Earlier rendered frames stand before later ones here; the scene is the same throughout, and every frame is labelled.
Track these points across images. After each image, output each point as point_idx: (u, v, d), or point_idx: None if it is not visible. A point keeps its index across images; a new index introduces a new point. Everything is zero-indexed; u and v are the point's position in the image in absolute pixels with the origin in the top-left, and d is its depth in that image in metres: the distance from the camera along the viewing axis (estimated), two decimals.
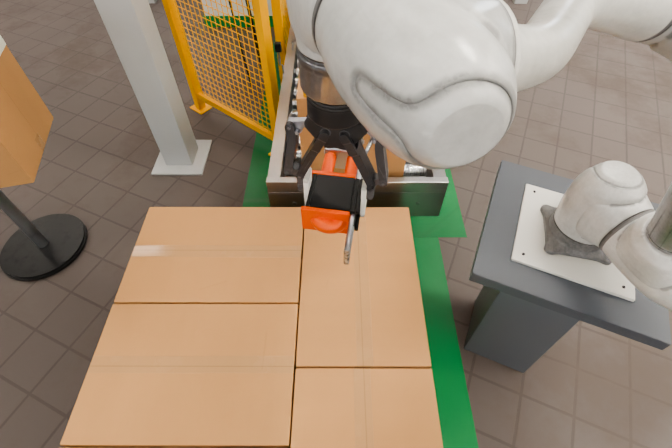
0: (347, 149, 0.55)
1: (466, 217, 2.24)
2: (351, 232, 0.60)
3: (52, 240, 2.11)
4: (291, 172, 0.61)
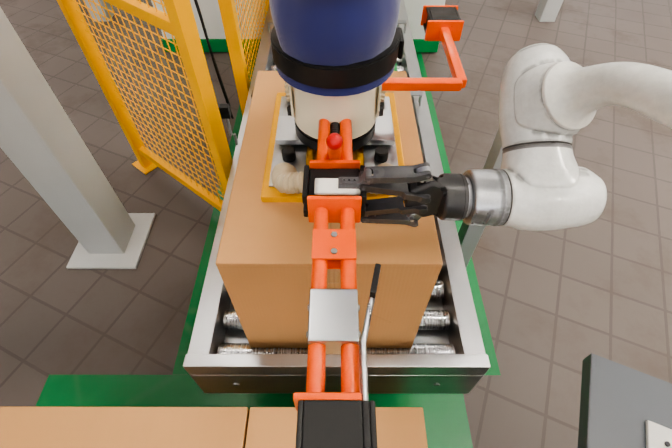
0: (410, 183, 0.66)
1: (497, 340, 1.60)
2: None
3: None
4: (364, 207, 0.70)
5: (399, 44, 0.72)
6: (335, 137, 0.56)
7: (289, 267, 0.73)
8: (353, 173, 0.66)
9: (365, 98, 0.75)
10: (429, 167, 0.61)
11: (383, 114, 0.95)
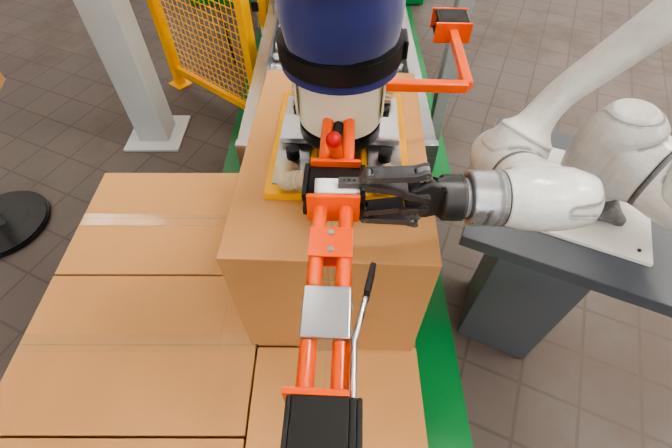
0: (410, 183, 0.66)
1: None
2: None
3: (11, 218, 1.94)
4: (364, 207, 0.70)
5: (403, 44, 0.72)
6: (334, 135, 0.56)
7: (288, 264, 0.74)
8: (353, 172, 0.67)
9: (369, 98, 0.75)
10: (429, 167, 0.61)
11: (389, 115, 0.95)
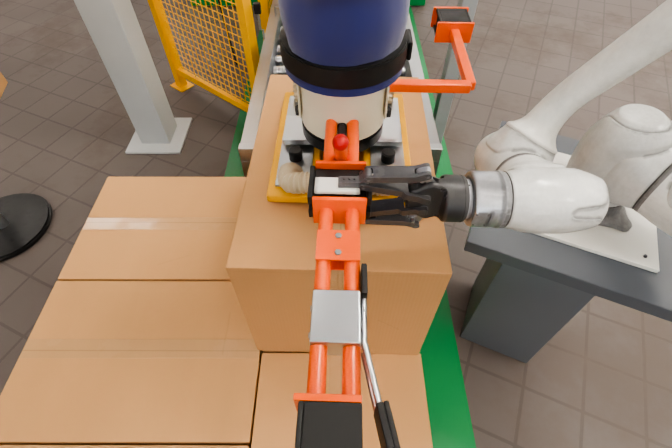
0: (410, 183, 0.66)
1: None
2: None
3: (13, 221, 1.94)
4: None
5: (407, 45, 0.71)
6: (341, 138, 0.56)
7: (298, 273, 0.73)
8: (359, 174, 0.66)
9: (373, 99, 0.75)
10: (429, 168, 0.61)
11: (391, 115, 0.95)
